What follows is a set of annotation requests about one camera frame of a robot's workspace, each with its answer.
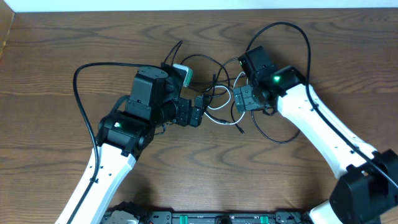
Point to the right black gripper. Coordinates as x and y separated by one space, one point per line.
243 94

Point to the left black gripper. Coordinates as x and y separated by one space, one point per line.
185 117

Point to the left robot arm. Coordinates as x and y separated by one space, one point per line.
126 131

